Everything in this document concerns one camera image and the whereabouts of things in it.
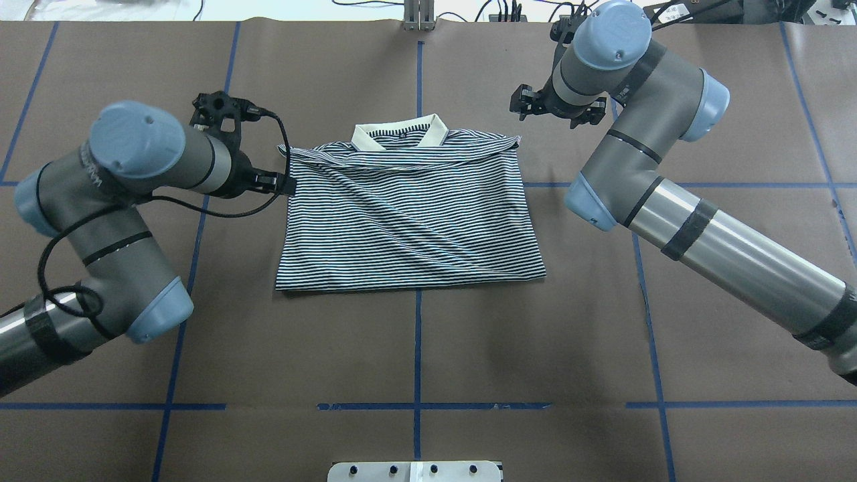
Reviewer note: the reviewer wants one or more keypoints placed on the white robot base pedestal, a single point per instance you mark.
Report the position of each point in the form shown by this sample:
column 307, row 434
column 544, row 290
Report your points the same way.
column 465, row 470

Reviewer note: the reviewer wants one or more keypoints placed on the navy white striped polo shirt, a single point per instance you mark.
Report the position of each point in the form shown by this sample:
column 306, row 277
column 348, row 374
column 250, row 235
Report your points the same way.
column 408, row 204

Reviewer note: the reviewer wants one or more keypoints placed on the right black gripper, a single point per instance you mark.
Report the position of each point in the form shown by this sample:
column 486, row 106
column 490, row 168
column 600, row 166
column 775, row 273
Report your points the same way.
column 545, row 98

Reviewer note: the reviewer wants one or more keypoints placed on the brown table mat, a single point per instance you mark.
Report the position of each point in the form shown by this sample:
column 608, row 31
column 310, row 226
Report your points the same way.
column 619, row 365

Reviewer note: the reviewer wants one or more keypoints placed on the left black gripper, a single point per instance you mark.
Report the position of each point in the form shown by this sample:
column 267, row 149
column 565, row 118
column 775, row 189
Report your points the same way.
column 240, row 175

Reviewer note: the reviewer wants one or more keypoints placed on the aluminium frame post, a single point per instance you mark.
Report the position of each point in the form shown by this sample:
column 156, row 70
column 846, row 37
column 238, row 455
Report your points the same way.
column 419, row 15

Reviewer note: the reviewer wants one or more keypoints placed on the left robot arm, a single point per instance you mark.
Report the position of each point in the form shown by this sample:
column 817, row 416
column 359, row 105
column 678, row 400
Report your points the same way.
column 102, row 273

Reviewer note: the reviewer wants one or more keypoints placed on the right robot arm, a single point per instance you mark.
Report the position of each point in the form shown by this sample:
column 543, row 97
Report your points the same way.
column 610, row 55

